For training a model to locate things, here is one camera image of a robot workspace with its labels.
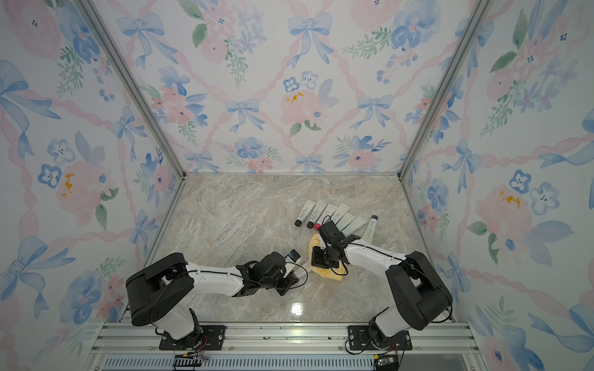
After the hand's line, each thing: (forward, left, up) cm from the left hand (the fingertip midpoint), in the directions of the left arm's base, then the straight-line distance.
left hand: (297, 277), depth 86 cm
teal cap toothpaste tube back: (+24, -20, +1) cm, 32 cm away
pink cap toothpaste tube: (+1, -1, +2) cm, 3 cm away
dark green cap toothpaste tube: (+29, -18, +1) cm, 34 cm away
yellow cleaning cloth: (-3, -12, +11) cm, 16 cm away
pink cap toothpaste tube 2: (+30, -14, 0) cm, 33 cm away
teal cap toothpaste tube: (+22, -24, 0) cm, 32 cm away
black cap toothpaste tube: (+31, -9, 0) cm, 33 cm away
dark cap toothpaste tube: (+19, -30, +1) cm, 35 cm away
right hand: (+6, -7, +1) cm, 9 cm away
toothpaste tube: (+32, -4, 0) cm, 33 cm away
